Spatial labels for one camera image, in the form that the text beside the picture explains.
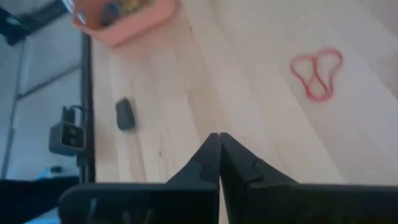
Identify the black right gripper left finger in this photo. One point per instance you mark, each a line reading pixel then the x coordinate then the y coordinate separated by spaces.
pixel 186 199

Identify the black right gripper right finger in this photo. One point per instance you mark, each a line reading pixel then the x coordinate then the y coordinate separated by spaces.
pixel 280 202

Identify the small black clip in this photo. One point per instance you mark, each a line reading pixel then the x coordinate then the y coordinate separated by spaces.
pixel 125 114

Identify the red rubber band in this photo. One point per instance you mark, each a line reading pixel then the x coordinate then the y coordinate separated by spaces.
pixel 314 63

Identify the orange plastic bin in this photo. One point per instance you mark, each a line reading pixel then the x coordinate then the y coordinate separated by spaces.
pixel 130 28

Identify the black crossbar with silver brackets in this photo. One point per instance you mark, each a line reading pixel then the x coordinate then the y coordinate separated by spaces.
pixel 87 93

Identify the small grey camera box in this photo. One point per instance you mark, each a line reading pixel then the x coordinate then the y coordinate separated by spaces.
pixel 66 140

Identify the black aluminium table frame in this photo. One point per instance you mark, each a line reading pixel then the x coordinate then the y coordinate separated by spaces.
pixel 12 28

